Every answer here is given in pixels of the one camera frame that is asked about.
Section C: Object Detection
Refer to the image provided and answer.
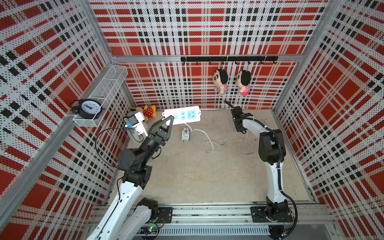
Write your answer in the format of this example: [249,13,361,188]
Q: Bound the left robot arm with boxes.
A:
[88,116,174,240]

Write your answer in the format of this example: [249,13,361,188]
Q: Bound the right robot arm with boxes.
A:
[231,106,294,223]

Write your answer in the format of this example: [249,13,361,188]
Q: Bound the white power strip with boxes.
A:
[162,106,202,126]

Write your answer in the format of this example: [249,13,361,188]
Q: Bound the plush doll blue shorts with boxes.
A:
[213,69,229,95]

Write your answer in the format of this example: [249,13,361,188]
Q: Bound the red yellow plush toy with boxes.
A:
[135,105,157,122]

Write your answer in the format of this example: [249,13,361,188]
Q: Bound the white wire basket shelf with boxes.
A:
[73,65,128,128]

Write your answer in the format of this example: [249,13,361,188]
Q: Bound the small white alarm clock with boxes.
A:
[181,127,191,142]

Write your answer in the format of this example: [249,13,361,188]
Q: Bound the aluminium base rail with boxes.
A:
[88,203,334,238]

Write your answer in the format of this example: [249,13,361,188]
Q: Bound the plush doll pink shorts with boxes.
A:
[236,70,251,97]

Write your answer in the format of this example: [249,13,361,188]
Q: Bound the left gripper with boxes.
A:
[137,114,172,166]

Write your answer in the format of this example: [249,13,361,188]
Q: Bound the grey husky plush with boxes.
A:
[125,128,144,143]

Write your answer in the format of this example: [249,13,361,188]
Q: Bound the black hook rail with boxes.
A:
[181,56,279,63]

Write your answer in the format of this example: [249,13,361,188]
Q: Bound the black round clock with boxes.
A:
[70,99,103,120]

